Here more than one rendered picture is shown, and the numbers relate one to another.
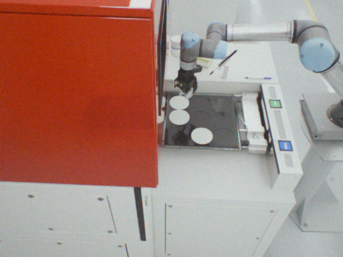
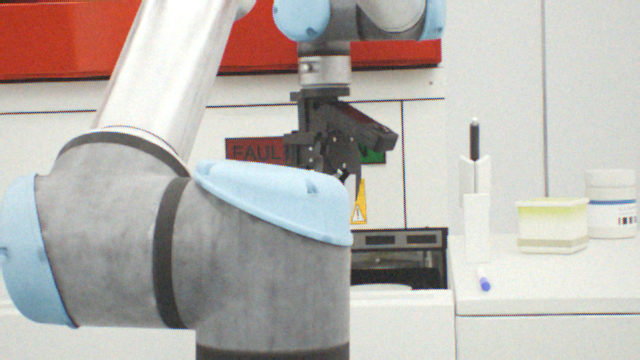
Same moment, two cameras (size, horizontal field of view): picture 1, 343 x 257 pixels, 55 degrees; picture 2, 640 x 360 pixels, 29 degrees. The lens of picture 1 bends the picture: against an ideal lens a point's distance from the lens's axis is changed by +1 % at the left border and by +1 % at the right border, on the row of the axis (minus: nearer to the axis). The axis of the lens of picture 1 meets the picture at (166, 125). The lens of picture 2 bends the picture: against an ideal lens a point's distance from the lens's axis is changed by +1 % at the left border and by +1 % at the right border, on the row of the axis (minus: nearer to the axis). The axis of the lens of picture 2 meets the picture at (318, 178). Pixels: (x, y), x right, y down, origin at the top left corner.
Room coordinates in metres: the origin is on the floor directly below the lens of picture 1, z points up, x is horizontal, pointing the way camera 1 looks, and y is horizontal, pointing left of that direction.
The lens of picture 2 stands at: (1.22, -1.81, 1.15)
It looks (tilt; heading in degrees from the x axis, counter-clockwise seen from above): 3 degrees down; 93
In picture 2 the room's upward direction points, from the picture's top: 2 degrees counter-clockwise
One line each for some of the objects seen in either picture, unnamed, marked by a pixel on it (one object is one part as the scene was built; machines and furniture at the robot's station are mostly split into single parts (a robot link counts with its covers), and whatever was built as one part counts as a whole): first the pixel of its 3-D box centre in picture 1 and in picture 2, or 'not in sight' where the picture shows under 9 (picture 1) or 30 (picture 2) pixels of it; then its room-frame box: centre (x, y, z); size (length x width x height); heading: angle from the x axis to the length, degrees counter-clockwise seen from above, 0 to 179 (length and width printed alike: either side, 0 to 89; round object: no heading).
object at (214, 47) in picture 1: (213, 47); (319, 13); (1.15, -0.20, 1.29); 0.11 x 0.11 x 0.08; 80
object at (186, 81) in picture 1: (186, 77); (322, 131); (1.14, -0.09, 1.13); 0.09 x 0.08 x 0.12; 144
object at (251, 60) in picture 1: (216, 70); (594, 314); (1.48, -0.29, 0.89); 0.62 x 0.35 x 0.14; 87
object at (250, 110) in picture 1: (252, 122); not in sight; (1.11, -0.44, 0.87); 0.36 x 0.08 x 0.03; 177
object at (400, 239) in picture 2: not in sight; (298, 242); (1.10, 0.05, 0.96); 0.44 x 0.01 x 0.02; 177
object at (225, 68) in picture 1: (223, 67); (475, 207); (1.34, -0.29, 1.03); 0.06 x 0.04 x 0.13; 87
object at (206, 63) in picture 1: (204, 59); (553, 225); (1.45, -0.21, 1.00); 0.07 x 0.07 x 0.07; 63
